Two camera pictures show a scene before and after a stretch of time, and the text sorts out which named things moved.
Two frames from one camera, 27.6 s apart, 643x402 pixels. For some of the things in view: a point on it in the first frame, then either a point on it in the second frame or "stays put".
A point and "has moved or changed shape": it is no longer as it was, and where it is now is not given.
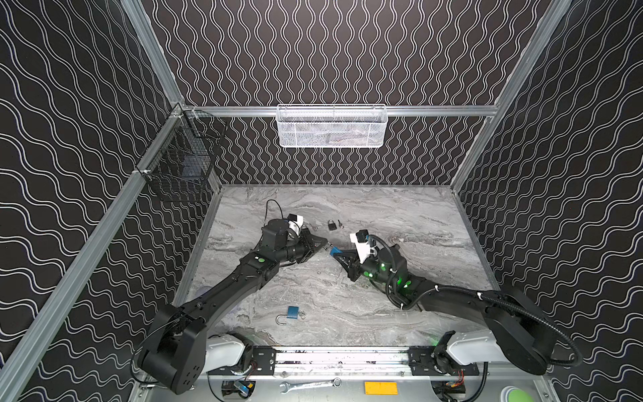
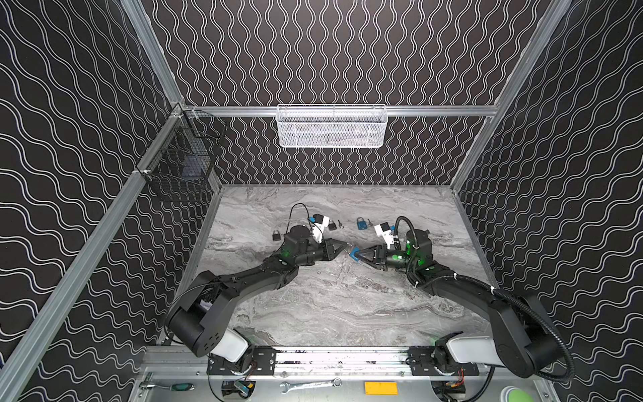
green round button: x=511 y=394 stays put
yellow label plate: x=381 y=388 stays put
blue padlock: x=335 y=249 has moved or changed shape
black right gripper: x=352 y=264 to x=374 y=256
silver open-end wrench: x=336 y=382 stays put
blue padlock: x=293 y=312 has moved or changed shape
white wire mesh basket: x=331 y=125 stays put
